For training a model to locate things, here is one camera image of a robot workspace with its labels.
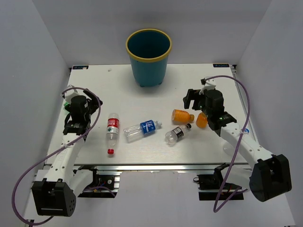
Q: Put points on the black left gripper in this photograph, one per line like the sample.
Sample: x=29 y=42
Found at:
x=93 y=103

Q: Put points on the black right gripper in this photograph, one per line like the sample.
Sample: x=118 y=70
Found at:
x=191 y=95

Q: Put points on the small orange juice bottle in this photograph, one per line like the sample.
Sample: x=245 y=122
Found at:
x=201 y=121

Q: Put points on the red label plastic bottle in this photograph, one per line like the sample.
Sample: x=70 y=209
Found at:
x=112 y=134

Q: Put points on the black label clear bottle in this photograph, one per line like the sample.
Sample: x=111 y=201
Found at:
x=175 y=135

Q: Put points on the blue label clear bottle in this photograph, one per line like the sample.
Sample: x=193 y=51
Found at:
x=139 y=131

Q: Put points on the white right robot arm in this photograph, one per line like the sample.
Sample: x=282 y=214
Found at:
x=269 y=175

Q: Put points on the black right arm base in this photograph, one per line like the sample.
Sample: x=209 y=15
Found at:
x=209 y=185

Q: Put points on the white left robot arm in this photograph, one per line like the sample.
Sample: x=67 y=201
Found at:
x=56 y=193

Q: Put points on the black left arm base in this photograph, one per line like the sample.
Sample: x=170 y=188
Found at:
x=105 y=184

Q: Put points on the teal bin with yellow rim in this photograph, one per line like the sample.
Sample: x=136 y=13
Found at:
x=148 y=50

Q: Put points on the right blue table sticker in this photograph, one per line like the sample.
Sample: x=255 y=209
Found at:
x=221 y=65

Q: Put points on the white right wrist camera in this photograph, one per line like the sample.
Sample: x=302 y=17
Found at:
x=207 y=84

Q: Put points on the aluminium table front rail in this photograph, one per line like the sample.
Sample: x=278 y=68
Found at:
x=182 y=167

